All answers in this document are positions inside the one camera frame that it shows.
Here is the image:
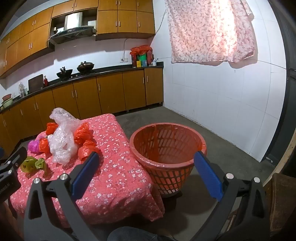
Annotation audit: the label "black wok with handle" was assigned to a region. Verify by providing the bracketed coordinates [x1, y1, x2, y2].
[56, 66, 73, 80]

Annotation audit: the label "black wok with lid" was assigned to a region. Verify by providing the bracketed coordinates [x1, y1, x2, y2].
[77, 61, 95, 74]

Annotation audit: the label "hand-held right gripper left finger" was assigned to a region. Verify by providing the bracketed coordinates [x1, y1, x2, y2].
[23, 152, 109, 241]

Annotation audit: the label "person's leg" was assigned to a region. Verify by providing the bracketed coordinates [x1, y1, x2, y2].
[107, 227, 178, 241]

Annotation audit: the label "green basin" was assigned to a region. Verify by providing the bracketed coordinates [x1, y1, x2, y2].
[1, 98, 14, 109]

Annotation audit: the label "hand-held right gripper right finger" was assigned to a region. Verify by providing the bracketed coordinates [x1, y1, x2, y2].
[194, 151, 271, 241]

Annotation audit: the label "steel range hood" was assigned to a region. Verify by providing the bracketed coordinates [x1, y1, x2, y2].
[48, 12, 97, 45]

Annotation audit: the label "light wooden plank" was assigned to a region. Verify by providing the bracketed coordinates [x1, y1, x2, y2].
[262, 128, 296, 188]

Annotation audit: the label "wooden lower cabinets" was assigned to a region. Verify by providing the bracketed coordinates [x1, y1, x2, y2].
[0, 67, 164, 153]

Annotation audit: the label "white power cable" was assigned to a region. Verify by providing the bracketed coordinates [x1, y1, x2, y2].
[122, 38, 130, 59]

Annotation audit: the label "black countertop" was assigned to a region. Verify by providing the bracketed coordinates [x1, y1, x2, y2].
[0, 61, 164, 114]

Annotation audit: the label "wooden upper cabinets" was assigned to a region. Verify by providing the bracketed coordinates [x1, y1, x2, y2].
[0, 0, 156, 79]

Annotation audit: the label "clear plastic bag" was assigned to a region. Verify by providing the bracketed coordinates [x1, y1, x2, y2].
[47, 108, 80, 165]

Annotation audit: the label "wooden cabinets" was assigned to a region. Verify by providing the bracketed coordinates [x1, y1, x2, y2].
[0, 67, 164, 153]
[0, 0, 156, 79]

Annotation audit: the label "dark cutting board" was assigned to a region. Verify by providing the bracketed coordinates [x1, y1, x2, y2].
[28, 74, 44, 93]

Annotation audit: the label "magenta plastic bag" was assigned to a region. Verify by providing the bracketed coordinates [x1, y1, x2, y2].
[28, 139, 41, 153]

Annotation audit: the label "brown wooden stool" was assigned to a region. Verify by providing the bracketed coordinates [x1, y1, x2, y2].
[264, 173, 296, 234]

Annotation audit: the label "red floral tablecloth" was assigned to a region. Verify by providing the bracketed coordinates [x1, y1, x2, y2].
[9, 113, 166, 229]

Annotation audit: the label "pink floral curtain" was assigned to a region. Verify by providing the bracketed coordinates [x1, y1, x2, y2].
[165, 0, 256, 64]

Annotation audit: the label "yellow-green plastic bag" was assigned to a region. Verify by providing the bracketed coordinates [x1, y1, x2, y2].
[20, 156, 48, 174]

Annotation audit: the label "red plastic basket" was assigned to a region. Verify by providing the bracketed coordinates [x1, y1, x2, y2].
[129, 123, 207, 197]

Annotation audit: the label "red bag on boxes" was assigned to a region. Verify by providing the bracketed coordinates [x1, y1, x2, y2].
[130, 45, 153, 66]

